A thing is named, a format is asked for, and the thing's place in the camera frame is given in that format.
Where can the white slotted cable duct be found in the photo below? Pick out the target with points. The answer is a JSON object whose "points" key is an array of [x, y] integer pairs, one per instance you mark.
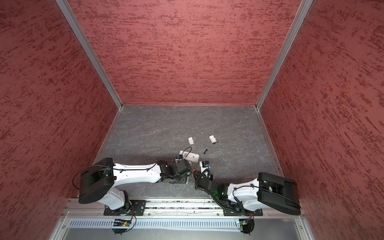
{"points": [[230, 225]]}

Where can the white battery cover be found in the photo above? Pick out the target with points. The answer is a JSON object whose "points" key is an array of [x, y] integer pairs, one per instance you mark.
{"points": [[213, 139]]}

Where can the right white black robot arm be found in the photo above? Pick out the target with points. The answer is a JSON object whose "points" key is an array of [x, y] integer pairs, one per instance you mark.
{"points": [[245, 199]]}

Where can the right aluminium corner post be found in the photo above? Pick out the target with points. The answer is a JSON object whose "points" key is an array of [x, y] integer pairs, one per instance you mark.
{"points": [[291, 35]]}

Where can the aluminium corner post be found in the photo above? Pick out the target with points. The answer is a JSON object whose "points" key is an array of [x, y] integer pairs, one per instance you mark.
{"points": [[79, 33], [291, 35]]}

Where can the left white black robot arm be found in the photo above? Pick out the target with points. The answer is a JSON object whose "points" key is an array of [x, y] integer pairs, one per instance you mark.
{"points": [[99, 182]]}

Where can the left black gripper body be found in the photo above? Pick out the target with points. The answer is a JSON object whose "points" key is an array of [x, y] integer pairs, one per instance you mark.
{"points": [[178, 179]]}

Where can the white AC remote control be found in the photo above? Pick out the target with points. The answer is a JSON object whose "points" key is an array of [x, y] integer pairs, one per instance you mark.
{"points": [[189, 156]]}

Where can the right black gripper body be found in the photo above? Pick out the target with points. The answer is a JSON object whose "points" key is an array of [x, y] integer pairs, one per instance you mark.
{"points": [[198, 181]]}

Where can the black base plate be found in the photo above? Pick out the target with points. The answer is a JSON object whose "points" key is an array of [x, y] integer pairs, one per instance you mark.
{"points": [[234, 209], [134, 208]]}

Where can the grey remote battery cover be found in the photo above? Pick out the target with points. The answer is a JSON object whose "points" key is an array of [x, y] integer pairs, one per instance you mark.
{"points": [[191, 141]]}

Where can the left aluminium corner post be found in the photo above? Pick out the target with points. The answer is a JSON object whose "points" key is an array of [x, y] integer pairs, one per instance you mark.
{"points": [[79, 33]]}

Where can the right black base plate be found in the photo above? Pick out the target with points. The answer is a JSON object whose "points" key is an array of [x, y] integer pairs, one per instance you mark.
{"points": [[234, 209]]}

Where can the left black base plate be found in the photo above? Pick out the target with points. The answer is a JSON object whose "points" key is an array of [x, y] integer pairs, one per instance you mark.
{"points": [[134, 208]]}

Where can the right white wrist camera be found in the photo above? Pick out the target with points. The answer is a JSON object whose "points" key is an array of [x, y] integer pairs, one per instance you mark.
{"points": [[204, 165]]}

